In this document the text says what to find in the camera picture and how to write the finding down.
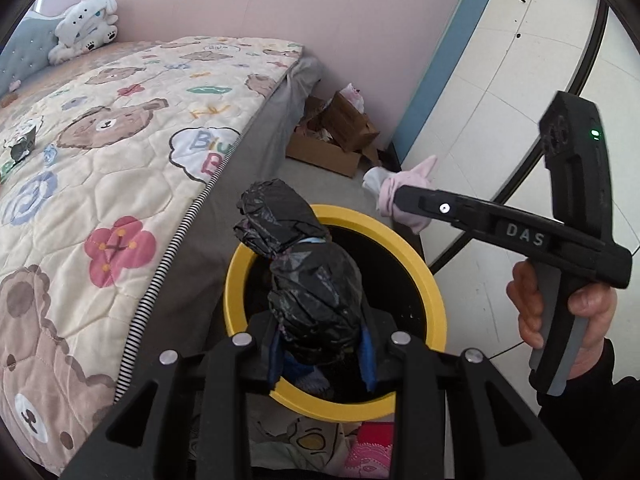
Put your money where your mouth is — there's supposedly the cardboard box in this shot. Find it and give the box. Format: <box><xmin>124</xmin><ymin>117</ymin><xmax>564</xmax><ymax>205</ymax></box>
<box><xmin>285</xmin><ymin>84</ymin><xmax>380</xmax><ymax>178</ymax></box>

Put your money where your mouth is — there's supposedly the silver green foil wrapper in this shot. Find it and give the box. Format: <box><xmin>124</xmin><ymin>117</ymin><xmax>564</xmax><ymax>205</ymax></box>
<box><xmin>4</xmin><ymin>125</ymin><xmax>37</xmax><ymax>162</ymax></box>

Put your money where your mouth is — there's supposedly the blue white candy wrapper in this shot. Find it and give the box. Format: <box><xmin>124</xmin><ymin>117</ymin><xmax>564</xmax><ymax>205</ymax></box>
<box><xmin>42</xmin><ymin>143</ymin><xmax>58</xmax><ymax>167</ymax></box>

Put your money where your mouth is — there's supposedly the yellow rimmed trash bin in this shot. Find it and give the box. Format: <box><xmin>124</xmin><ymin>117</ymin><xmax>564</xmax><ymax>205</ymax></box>
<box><xmin>222</xmin><ymin>204</ymin><xmax>447</xmax><ymax>422</ymax></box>

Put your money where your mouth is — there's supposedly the bear pattern quilt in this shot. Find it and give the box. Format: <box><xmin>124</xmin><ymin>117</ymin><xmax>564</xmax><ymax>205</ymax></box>
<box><xmin>1</xmin><ymin>36</ymin><xmax>319</xmax><ymax>474</ymax></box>

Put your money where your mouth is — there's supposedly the blue tufted headboard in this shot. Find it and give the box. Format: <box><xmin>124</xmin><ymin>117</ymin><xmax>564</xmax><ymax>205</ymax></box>
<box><xmin>0</xmin><ymin>11</ymin><xmax>63</xmax><ymax>96</ymax></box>

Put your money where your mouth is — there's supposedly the pink white sock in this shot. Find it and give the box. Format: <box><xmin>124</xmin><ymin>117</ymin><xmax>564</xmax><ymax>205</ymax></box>
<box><xmin>362</xmin><ymin>155</ymin><xmax>437</xmax><ymax>235</ymax></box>

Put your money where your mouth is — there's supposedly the white plush bear toy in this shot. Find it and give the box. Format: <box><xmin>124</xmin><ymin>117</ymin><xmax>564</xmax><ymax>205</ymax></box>
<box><xmin>48</xmin><ymin>0</ymin><xmax>118</xmax><ymax>65</ymax></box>

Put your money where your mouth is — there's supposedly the black plastic bag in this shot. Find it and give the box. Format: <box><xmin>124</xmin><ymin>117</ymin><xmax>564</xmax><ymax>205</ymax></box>
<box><xmin>234</xmin><ymin>179</ymin><xmax>363</xmax><ymax>365</ymax></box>

